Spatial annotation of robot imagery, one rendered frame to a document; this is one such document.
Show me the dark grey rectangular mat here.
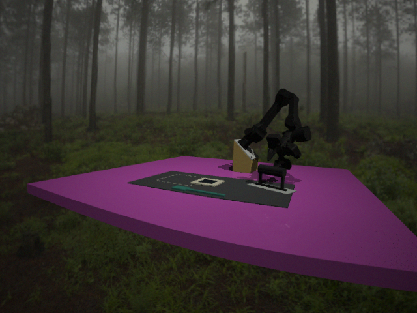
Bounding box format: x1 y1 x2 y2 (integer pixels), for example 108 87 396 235
129 171 292 208

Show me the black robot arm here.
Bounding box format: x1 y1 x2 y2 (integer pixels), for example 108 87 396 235
238 89 312 159

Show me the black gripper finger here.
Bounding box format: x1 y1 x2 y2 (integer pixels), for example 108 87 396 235
267 142 281 161
274 160 288 168

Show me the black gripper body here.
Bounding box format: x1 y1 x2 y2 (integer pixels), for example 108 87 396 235
266 134 293 170

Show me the beige square tile with dark centre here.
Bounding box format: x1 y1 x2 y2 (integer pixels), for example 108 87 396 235
190 178 225 187

